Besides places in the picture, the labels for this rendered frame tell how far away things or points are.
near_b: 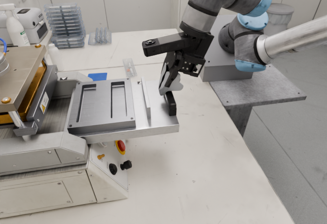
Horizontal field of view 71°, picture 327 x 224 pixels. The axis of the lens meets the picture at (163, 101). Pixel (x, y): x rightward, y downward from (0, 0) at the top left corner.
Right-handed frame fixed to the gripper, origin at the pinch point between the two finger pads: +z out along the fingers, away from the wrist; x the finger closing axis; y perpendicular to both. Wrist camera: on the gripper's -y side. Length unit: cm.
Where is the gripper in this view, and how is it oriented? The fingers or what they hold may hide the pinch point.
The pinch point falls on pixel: (159, 91)
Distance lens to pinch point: 65.4
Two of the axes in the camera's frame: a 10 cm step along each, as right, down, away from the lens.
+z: -3.4, 7.7, 5.4
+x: -1.8, -6.2, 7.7
